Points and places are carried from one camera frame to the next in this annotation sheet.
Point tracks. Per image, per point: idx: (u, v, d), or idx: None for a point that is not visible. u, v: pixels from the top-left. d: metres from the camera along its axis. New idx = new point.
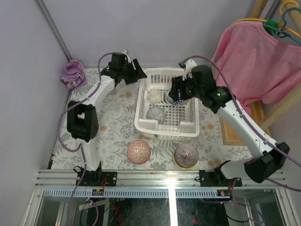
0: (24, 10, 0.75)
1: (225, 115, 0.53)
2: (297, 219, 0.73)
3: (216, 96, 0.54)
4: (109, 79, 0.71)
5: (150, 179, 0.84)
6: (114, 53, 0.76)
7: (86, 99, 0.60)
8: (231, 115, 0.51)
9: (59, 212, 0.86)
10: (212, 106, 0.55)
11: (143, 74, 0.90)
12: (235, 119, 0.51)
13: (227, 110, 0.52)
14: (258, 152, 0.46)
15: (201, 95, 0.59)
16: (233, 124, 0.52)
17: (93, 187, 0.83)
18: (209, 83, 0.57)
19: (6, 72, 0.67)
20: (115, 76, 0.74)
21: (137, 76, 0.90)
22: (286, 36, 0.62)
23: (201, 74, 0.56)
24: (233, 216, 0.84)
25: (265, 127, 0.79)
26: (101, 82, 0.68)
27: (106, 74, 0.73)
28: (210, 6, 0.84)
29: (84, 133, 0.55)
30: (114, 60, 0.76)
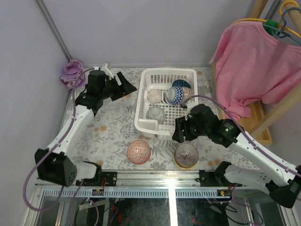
0: (24, 10, 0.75)
1: (238, 149, 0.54)
2: (297, 219, 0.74)
3: (225, 132, 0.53)
4: (85, 109, 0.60)
5: (150, 179, 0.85)
6: (91, 75, 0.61)
7: (56, 146, 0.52)
8: (245, 149, 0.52)
9: (59, 212, 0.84)
10: (223, 141, 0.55)
11: (130, 90, 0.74)
12: (251, 152, 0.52)
13: (240, 145, 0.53)
14: (283, 181, 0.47)
15: (209, 134, 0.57)
16: (250, 156, 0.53)
17: (93, 187, 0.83)
18: (211, 119, 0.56)
19: (6, 71, 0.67)
20: (93, 106, 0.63)
21: (123, 92, 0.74)
22: (286, 36, 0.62)
23: (202, 114, 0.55)
24: (234, 218, 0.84)
25: (265, 127, 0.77)
26: (75, 117, 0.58)
27: (81, 104, 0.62)
28: (210, 6, 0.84)
29: (59, 181, 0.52)
30: (89, 82, 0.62)
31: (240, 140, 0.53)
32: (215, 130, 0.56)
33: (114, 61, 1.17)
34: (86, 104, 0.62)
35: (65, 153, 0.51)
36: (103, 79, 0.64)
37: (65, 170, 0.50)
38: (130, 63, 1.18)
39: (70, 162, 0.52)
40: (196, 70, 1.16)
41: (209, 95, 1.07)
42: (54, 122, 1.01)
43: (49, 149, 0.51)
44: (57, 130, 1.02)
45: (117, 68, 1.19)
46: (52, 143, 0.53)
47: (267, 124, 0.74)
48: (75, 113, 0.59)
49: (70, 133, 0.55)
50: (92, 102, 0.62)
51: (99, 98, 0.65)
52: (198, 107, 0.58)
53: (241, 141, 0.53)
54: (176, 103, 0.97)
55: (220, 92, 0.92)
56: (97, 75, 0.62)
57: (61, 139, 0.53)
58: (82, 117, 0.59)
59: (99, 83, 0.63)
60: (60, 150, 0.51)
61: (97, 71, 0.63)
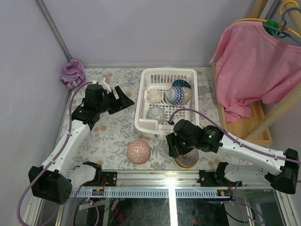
0: (24, 10, 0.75)
1: (226, 151, 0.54)
2: (297, 219, 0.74)
3: (209, 139, 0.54)
4: (80, 125, 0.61)
5: (150, 179, 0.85)
6: (88, 89, 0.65)
7: (51, 165, 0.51)
8: (232, 149, 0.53)
9: (59, 212, 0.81)
10: (211, 148, 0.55)
11: (127, 103, 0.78)
12: (238, 150, 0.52)
13: (226, 147, 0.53)
14: (276, 169, 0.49)
15: (197, 145, 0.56)
16: (239, 155, 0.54)
17: (93, 187, 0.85)
18: (193, 130, 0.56)
19: (6, 71, 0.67)
20: (89, 120, 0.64)
21: (121, 106, 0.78)
22: (286, 36, 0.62)
23: (183, 128, 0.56)
24: (234, 215, 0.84)
25: (265, 126, 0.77)
26: (70, 132, 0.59)
27: (78, 119, 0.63)
28: (210, 6, 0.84)
29: (53, 197, 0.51)
30: (86, 96, 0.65)
31: (224, 142, 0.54)
32: (200, 140, 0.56)
33: (115, 61, 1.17)
34: (83, 117, 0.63)
35: (59, 171, 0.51)
36: (99, 93, 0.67)
37: (59, 187, 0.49)
38: (130, 63, 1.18)
39: (65, 179, 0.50)
40: (196, 70, 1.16)
41: (209, 95, 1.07)
42: (54, 122, 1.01)
43: (43, 167, 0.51)
44: (57, 130, 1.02)
45: (117, 68, 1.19)
46: (46, 161, 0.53)
47: (267, 124, 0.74)
48: (70, 128, 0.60)
49: (65, 150, 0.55)
50: (89, 116, 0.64)
51: (95, 112, 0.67)
52: (178, 123, 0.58)
53: (226, 143, 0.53)
54: (176, 102, 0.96)
55: (220, 93, 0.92)
56: (94, 89, 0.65)
57: (55, 157, 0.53)
58: (78, 133, 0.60)
59: (96, 97, 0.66)
60: (55, 168, 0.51)
61: (94, 86, 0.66)
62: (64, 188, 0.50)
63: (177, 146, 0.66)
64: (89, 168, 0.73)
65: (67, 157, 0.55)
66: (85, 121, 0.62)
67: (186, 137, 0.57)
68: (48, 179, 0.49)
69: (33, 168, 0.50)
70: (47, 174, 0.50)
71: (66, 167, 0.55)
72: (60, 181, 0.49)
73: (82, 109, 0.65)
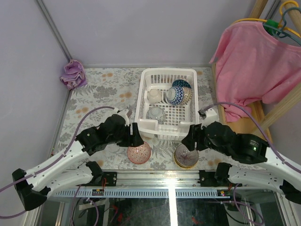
0: (24, 10, 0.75)
1: (266, 166, 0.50)
2: (297, 219, 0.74)
3: (251, 151, 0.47)
4: (80, 150, 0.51)
5: (150, 179, 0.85)
6: (111, 117, 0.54)
7: (30, 177, 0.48)
8: (275, 165, 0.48)
9: (59, 212, 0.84)
10: (250, 160, 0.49)
11: (138, 143, 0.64)
12: (281, 168, 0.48)
13: (269, 163, 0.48)
14: None
15: (234, 154, 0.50)
16: (277, 171, 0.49)
17: (93, 187, 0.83)
18: (232, 137, 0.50)
19: (6, 72, 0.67)
20: (91, 148, 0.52)
21: (131, 143, 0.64)
22: (286, 36, 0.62)
23: (222, 136, 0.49)
24: (234, 216, 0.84)
25: (265, 127, 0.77)
26: (64, 154, 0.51)
27: (82, 141, 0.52)
28: (210, 6, 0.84)
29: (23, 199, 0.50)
30: (105, 123, 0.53)
31: (269, 157, 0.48)
32: (239, 149, 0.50)
33: (115, 61, 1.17)
34: (86, 142, 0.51)
35: (34, 187, 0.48)
36: (121, 128, 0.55)
37: (29, 200, 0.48)
38: (130, 63, 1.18)
39: (37, 195, 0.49)
40: (196, 70, 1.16)
41: (209, 95, 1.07)
42: (54, 122, 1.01)
43: (25, 175, 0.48)
44: (57, 130, 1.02)
45: (117, 68, 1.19)
46: (31, 169, 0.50)
47: (267, 124, 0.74)
48: (67, 149, 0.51)
49: (51, 169, 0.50)
50: (94, 145, 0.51)
51: (103, 142, 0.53)
52: (213, 126, 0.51)
53: (270, 159, 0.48)
54: (176, 102, 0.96)
55: (220, 92, 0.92)
56: (117, 122, 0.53)
57: (38, 171, 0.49)
58: (72, 157, 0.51)
59: (114, 131, 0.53)
60: (31, 182, 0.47)
61: (118, 117, 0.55)
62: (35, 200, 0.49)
63: (198, 142, 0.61)
64: (85, 174, 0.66)
65: (51, 175, 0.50)
66: (85, 149, 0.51)
67: (222, 143, 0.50)
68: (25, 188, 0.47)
69: (17, 171, 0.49)
70: (25, 183, 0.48)
71: (45, 184, 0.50)
72: (31, 196, 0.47)
73: (91, 132, 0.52)
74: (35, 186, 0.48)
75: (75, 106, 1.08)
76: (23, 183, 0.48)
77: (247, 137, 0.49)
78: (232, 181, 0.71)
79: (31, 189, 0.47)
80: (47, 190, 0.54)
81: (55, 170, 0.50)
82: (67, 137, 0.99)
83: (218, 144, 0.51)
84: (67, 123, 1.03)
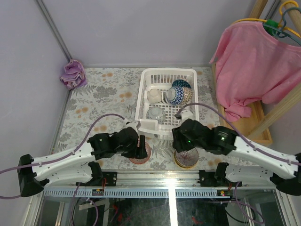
0: (24, 11, 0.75)
1: (238, 155, 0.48)
2: (297, 219, 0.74)
3: (221, 141, 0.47)
4: (89, 153, 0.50)
5: (150, 179, 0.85)
6: (125, 129, 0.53)
7: (36, 165, 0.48)
8: (246, 153, 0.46)
9: (59, 213, 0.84)
10: (222, 151, 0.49)
11: (144, 156, 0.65)
12: (252, 155, 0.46)
13: (240, 151, 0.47)
14: (289, 174, 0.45)
15: (207, 146, 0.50)
16: (250, 158, 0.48)
17: (93, 187, 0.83)
18: (202, 130, 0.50)
19: (6, 71, 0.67)
20: (99, 153, 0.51)
21: (136, 156, 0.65)
22: (286, 36, 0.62)
23: (192, 130, 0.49)
24: (234, 215, 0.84)
25: (265, 126, 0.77)
26: (74, 152, 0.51)
27: (93, 144, 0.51)
28: (210, 6, 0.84)
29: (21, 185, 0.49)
30: (119, 132, 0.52)
31: (238, 146, 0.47)
32: (211, 141, 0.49)
33: (115, 61, 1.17)
34: (97, 146, 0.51)
35: (36, 176, 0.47)
36: (132, 141, 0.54)
37: (28, 188, 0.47)
38: (130, 63, 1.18)
39: (37, 183, 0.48)
40: (196, 70, 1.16)
41: (209, 95, 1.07)
42: (54, 122, 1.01)
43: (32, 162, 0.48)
44: (57, 130, 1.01)
45: (117, 68, 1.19)
46: (39, 158, 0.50)
47: (267, 124, 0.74)
48: (77, 148, 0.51)
49: (59, 163, 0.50)
50: (103, 151, 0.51)
51: (112, 151, 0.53)
52: (185, 123, 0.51)
53: (240, 147, 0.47)
54: (176, 103, 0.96)
55: (220, 92, 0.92)
56: (130, 135, 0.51)
57: (46, 162, 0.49)
58: (79, 157, 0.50)
59: (126, 143, 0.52)
60: (35, 171, 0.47)
61: (131, 131, 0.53)
62: (34, 189, 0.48)
63: (181, 142, 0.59)
64: (85, 174, 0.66)
65: (56, 169, 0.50)
66: (94, 154, 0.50)
67: (195, 137, 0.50)
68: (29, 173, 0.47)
69: (26, 157, 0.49)
70: (29, 169, 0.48)
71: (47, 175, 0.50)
72: (31, 184, 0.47)
73: (104, 138, 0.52)
74: (38, 176, 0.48)
75: (75, 106, 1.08)
76: (27, 170, 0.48)
77: (217, 130, 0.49)
78: (230, 180, 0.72)
79: (34, 177, 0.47)
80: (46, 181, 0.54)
81: (61, 165, 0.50)
82: (67, 137, 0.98)
83: (191, 138, 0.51)
84: (67, 123, 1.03)
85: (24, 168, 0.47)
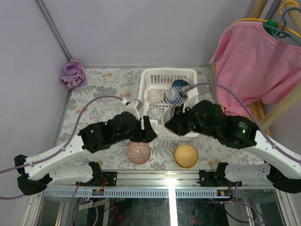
0: (24, 10, 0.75)
1: (254, 150, 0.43)
2: (297, 219, 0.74)
3: (239, 133, 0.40)
4: (80, 147, 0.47)
5: (150, 179, 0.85)
6: (123, 112, 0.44)
7: (27, 166, 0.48)
8: (265, 150, 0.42)
9: (59, 212, 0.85)
10: (239, 145, 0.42)
11: (152, 138, 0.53)
12: (269, 153, 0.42)
13: (258, 147, 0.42)
14: (300, 176, 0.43)
15: (219, 137, 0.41)
16: (265, 155, 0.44)
17: (93, 187, 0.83)
18: (222, 118, 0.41)
19: (6, 72, 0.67)
20: (93, 145, 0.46)
21: (143, 139, 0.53)
22: (287, 36, 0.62)
23: (213, 117, 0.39)
24: (234, 216, 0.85)
25: (265, 126, 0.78)
26: (64, 148, 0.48)
27: (84, 135, 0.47)
28: (210, 6, 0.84)
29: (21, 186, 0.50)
30: (113, 119, 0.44)
31: (258, 141, 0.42)
32: (229, 132, 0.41)
33: (114, 61, 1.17)
34: (91, 138, 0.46)
35: (30, 176, 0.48)
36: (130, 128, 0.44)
37: (25, 188, 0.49)
38: (130, 63, 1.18)
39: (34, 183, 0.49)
40: (196, 70, 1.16)
41: (209, 95, 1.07)
42: (54, 122, 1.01)
43: (24, 163, 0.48)
44: (58, 130, 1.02)
45: (117, 68, 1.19)
46: (31, 157, 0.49)
47: (267, 124, 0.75)
48: (68, 143, 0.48)
49: (49, 162, 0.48)
50: (97, 143, 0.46)
51: (107, 141, 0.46)
52: (203, 108, 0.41)
53: (260, 142, 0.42)
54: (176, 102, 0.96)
55: None
56: (125, 121, 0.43)
57: (36, 162, 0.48)
58: (70, 153, 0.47)
59: (124, 130, 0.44)
60: (27, 172, 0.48)
61: (130, 116, 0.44)
62: (32, 189, 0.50)
63: (180, 126, 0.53)
64: (86, 173, 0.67)
65: (48, 167, 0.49)
66: (86, 146, 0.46)
67: (209, 123, 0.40)
68: (23, 174, 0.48)
69: (19, 157, 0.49)
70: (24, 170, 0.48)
71: (43, 173, 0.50)
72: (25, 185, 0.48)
73: (98, 128, 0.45)
74: (32, 176, 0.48)
75: (75, 106, 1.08)
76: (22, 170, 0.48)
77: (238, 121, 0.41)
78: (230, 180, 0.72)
79: (27, 178, 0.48)
80: (48, 180, 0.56)
81: (52, 164, 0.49)
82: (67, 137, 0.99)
83: (202, 123, 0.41)
84: (67, 123, 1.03)
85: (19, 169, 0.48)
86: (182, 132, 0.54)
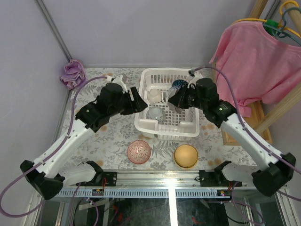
0: (24, 10, 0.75)
1: (228, 128, 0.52)
2: (297, 219, 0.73)
3: (218, 110, 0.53)
4: (83, 127, 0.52)
5: (150, 179, 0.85)
6: (110, 84, 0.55)
7: (40, 165, 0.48)
8: (234, 129, 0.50)
9: (59, 212, 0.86)
10: (215, 120, 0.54)
11: (142, 108, 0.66)
12: (238, 132, 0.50)
13: (230, 124, 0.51)
14: (264, 163, 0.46)
15: (205, 110, 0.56)
16: (237, 136, 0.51)
17: (93, 187, 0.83)
18: (214, 96, 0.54)
19: (6, 71, 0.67)
20: (94, 123, 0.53)
21: (135, 108, 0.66)
22: (286, 36, 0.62)
23: (206, 89, 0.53)
24: (234, 217, 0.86)
25: (265, 126, 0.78)
26: (69, 134, 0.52)
27: (83, 118, 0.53)
28: (210, 6, 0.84)
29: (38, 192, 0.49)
30: (101, 95, 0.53)
31: (232, 119, 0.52)
32: (212, 109, 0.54)
33: (114, 61, 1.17)
34: (87, 117, 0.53)
35: (46, 174, 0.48)
36: (118, 96, 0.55)
37: (43, 189, 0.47)
38: (130, 63, 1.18)
39: (51, 181, 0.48)
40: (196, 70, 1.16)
41: None
42: (54, 122, 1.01)
43: (33, 165, 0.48)
44: (58, 130, 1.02)
45: (117, 68, 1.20)
46: (38, 159, 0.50)
47: (267, 124, 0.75)
48: (70, 129, 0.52)
49: (59, 153, 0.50)
50: (96, 119, 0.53)
51: (105, 115, 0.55)
52: (204, 80, 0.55)
53: (232, 122, 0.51)
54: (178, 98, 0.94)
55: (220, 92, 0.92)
56: (114, 90, 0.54)
57: (46, 158, 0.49)
58: (76, 136, 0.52)
59: (113, 100, 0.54)
60: (42, 170, 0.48)
61: (113, 86, 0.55)
62: (49, 189, 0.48)
63: (181, 97, 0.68)
64: (89, 169, 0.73)
65: (59, 160, 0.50)
66: (89, 124, 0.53)
67: (202, 97, 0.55)
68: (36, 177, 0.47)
69: (24, 163, 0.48)
70: (35, 172, 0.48)
71: (56, 169, 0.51)
72: (44, 183, 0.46)
73: (91, 108, 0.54)
74: (47, 173, 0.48)
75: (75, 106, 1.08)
76: (34, 173, 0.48)
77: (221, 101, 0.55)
78: (229, 179, 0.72)
79: (43, 176, 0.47)
80: (62, 179, 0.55)
81: (62, 154, 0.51)
82: None
83: (200, 96, 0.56)
84: (67, 123, 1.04)
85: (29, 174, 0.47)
86: (182, 104, 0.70)
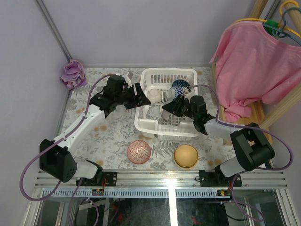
0: (24, 10, 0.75)
1: (210, 127, 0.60)
2: (297, 219, 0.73)
3: (203, 122, 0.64)
4: (98, 110, 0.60)
5: (150, 179, 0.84)
6: (111, 78, 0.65)
7: (61, 141, 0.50)
8: (211, 124, 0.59)
9: (59, 212, 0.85)
10: (201, 130, 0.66)
11: (144, 101, 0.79)
12: (214, 125, 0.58)
13: (209, 123, 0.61)
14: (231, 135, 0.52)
15: (194, 121, 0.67)
16: (215, 130, 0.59)
17: (93, 187, 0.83)
18: (203, 111, 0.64)
19: (6, 72, 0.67)
20: (106, 107, 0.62)
21: (137, 102, 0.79)
22: (286, 36, 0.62)
23: (197, 106, 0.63)
24: (234, 216, 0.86)
25: (265, 126, 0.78)
26: (86, 115, 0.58)
27: (95, 104, 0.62)
28: (210, 6, 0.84)
29: (56, 172, 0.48)
30: (108, 85, 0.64)
31: (208, 121, 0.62)
32: (199, 121, 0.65)
33: (115, 61, 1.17)
34: (100, 104, 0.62)
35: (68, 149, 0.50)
36: (121, 85, 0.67)
37: (65, 165, 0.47)
38: (130, 63, 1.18)
39: (72, 158, 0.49)
40: (196, 70, 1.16)
41: (208, 95, 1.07)
42: (54, 122, 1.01)
43: (55, 142, 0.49)
44: (58, 130, 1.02)
45: (117, 68, 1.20)
46: (59, 136, 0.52)
47: (267, 123, 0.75)
48: (87, 111, 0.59)
49: (78, 131, 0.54)
50: (106, 103, 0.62)
51: (113, 101, 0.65)
52: (197, 98, 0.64)
53: (211, 121, 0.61)
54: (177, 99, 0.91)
55: (220, 92, 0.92)
56: (117, 81, 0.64)
57: (68, 134, 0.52)
58: (93, 117, 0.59)
59: (116, 88, 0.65)
60: (65, 145, 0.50)
61: (117, 77, 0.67)
62: (68, 167, 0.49)
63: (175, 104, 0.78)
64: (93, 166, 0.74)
65: (79, 137, 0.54)
66: (103, 107, 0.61)
67: (194, 110, 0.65)
68: (56, 155, 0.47)
69: (44, 141, 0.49)
70: (57, 149, 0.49)
71: (74, 148, 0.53)
72: (67, 158, 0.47)
73: (101, 96, 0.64)
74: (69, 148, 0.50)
75: (75, 106, 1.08)
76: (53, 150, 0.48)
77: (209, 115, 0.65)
78: (227, 176, 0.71)
79: (67, 149, 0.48)
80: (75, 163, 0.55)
81: (80, 133, 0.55)
82: None
83: (193, 109, 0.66)
84: (67, 123, 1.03)
85: (49, 151, 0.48)
86: (176, 112, 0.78)
